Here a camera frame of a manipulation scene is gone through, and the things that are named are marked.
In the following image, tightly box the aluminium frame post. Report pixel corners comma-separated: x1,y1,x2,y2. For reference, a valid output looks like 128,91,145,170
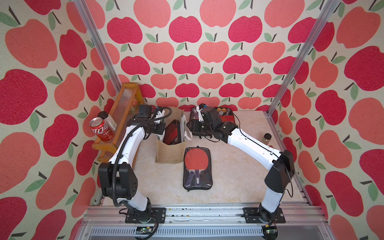
266,0,342,116
74,0,122,92

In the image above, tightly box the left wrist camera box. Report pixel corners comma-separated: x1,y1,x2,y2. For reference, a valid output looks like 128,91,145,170
137,105,152,119

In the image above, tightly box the left aluminium frame post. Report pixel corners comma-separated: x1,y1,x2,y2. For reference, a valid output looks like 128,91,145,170
74,0,122,92

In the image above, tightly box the brown spice jar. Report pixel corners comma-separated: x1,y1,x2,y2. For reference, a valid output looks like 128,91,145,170
260,133,272,146

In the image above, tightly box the right aluminium frame post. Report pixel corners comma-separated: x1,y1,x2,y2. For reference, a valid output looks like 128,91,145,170
266,0,342,116

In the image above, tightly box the burlap canvas tote bag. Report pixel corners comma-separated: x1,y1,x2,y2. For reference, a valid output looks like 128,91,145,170
155,107,193,164

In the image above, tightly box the ping pong paddle case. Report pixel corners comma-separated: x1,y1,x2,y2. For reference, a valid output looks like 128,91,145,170
216,108,236,124
190,107,200,121
163,120,183,145
183,146,213,192

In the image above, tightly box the red soda can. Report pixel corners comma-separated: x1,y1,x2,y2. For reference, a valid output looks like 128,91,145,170
90,117,115,142

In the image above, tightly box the front aluminium rail frame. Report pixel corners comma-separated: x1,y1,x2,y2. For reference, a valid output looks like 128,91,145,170
74,202,335,240

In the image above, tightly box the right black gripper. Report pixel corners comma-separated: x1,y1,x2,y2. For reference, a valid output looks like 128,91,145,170
187,118,214,136

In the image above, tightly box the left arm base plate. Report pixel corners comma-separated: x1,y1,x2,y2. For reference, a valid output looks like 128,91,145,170
125,208,167,224

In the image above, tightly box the black corrugated cable conduit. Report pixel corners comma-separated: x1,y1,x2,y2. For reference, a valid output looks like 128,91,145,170
110,106,173,240

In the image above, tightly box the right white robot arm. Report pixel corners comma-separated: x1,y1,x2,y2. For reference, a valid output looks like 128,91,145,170
187,119,295,222

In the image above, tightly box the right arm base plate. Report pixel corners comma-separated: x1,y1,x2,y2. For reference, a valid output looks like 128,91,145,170
242,208,286,225

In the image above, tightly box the wooden shelf rack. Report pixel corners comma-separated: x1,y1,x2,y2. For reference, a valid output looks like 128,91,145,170
92,83,143,163

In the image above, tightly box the small round tin can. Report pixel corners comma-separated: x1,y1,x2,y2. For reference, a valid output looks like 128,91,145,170
130,98,139,112

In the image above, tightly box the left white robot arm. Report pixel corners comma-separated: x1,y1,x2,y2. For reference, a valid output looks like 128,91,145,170
99,121,166,215

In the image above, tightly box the clear jar black lid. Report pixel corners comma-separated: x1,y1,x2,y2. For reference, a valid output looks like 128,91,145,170
98,111,117,132

